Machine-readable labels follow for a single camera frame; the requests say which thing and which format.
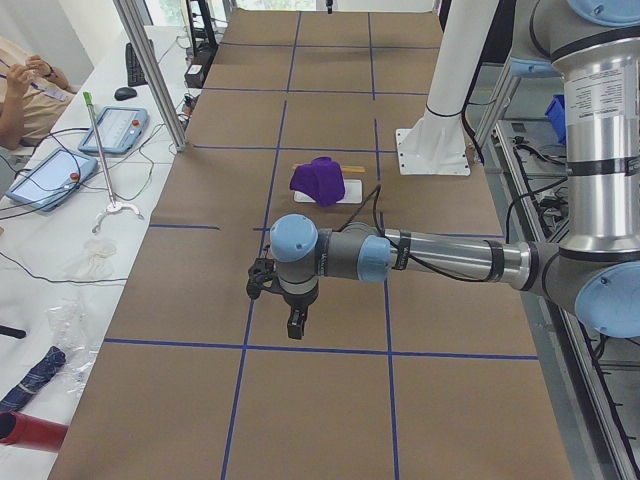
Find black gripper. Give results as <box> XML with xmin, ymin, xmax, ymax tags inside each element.
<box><xmin>279</xmin><ymin>279</ymin><xmax>319</xmax><ymax>340</ymax></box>

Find purple cloth towel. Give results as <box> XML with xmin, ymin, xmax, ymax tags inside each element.
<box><xmin>289</xmin><ymin>156</ymin><xmax>346</xmax><ymax>207</ymax></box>

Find white towel rack base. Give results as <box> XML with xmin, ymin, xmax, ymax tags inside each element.
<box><xmin>293</xmin><ymin>179</ymin><xmax>363</xmax><ymax>204</ymax></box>

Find left wooden rack rod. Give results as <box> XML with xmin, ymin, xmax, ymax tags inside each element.
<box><xmin>292</xmin><ymin>163</ymin><xmax>366</xmax><ymax>173</ymax></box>

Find white crumpled glove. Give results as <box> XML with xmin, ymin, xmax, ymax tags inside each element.
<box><xmin>63</xmin><ymin>239</ymin><xmax>117</xmax><ymax>281</ymax></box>

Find silver reacher grabber stick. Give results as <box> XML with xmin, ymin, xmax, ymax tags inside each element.
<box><xmin>82</xmin><ymin>91</ymin><xmax>144</xmax><ymax>235</ymax></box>

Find clear plastic bag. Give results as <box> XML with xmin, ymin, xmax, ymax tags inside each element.
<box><xmin>46</xmin><ymin>300</ymin><xmax>99</xmax><ymax>398</ymax></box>

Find folded dark blue umbrella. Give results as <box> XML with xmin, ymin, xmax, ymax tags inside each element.
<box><xmin>1</xmin><ymin>346</ymin><xmax>66</xmax><ymax>412</ymax></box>

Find far blue teach pendant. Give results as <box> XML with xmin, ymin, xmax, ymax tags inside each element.
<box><xmin>91</xmin><ymin>106</ymin><xmax>149</xmax><ymax>155</ymax></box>

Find blue teach pendant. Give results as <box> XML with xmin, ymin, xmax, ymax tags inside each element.
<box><xmin>5</xmin><ymin>148</ymin><xmax>97</xmax><ymax>211</ymax></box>
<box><xmin>91</xmin><ymin>106</ymin><xmax>149</xmax><ymax>155</ymax></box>

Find black box on table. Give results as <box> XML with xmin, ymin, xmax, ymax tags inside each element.
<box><xmin>184</xmin><ymin>64</ymin><xmax>205</xmax><ymax>89</ymax></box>

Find black marker pen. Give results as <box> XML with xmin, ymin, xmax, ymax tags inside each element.
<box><xmin>0</xmin><ymin>325</ymin><xmax>26</xmax><ymax>339</ymax></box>

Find near blue teach pendant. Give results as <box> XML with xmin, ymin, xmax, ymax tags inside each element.
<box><xmin>5</xmin><ymin>148</ymin><xmax>97</xmax><ymax>211</ymax></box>

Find black computer mouse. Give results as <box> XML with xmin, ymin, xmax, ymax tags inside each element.
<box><xmin>114</xmin><ymin>87</ymin><xmax>138</xmax><ymax>101</ymax></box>

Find black keyboard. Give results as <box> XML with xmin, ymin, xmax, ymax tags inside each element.
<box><xmin>125</xmin><ymin>42</ymin><xmax>147</xmax><ymax>87</ymax></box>

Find red cylinder tube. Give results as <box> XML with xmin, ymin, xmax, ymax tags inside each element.
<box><xmin>1</xmin><ymin>411</ymin><xmax>68</xmax><ymax>452</ymax></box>

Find blue storage bin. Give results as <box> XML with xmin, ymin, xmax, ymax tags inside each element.
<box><xmin>545</xmin><ymin>94</ymin><xmax>566</xmax><ymax>145</ymax></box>

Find seated person in beige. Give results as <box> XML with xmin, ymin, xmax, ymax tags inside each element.
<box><xmin>1</xmin><ymin>38</ymin><xmax>75</xmax><ymax>151</ymax></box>

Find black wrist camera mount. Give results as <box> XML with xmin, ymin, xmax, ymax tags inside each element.
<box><xmin>246</xmin><ymin>257</ymin><xmax>282</xmax><ymax>300</ymax></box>

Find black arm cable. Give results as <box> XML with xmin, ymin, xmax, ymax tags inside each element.
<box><xmin>339</xmin><ymin>184</ymin><xmax>494</xmax><ymax>284</ymax></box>

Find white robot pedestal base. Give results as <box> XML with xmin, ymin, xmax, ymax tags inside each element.
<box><xmin>396</xmin><ymin>0</ymin><xmax>499</xmax><ymax>176</ymax></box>

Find aluminium frame post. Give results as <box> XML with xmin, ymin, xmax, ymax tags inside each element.
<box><xmin>113</xmin><ymin>0</ymin><xmax>187</xmax><ymax>152</ymax></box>

